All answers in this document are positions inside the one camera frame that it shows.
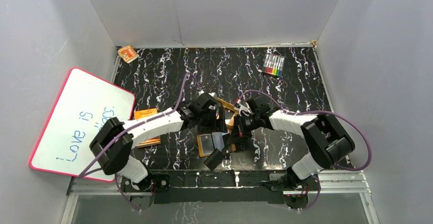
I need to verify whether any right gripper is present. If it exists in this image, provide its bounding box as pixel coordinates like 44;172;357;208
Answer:
227;113;260;145

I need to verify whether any orange leather card holder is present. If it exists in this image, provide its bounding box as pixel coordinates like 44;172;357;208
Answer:
197;132;241;159

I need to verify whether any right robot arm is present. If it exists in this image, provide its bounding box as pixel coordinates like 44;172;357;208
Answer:
227;95;355;190

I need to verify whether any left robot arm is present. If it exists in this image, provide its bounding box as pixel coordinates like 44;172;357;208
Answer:
89;91;219;191

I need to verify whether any tan oval tray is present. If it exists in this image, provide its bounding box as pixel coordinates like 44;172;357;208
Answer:
216;98;239;130

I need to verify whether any orange paperback book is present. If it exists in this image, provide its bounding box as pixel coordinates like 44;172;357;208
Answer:
134;108;162;148

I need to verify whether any pack of coloured markers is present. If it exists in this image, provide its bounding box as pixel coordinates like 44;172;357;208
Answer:
262;54;285;77

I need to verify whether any pink framed whiteboard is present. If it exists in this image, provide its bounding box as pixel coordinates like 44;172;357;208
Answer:
29;67;135;177

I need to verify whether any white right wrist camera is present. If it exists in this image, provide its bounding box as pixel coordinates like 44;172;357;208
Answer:
234;103;251;117

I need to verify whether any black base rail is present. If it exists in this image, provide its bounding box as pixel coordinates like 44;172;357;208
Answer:
118;168;322;213

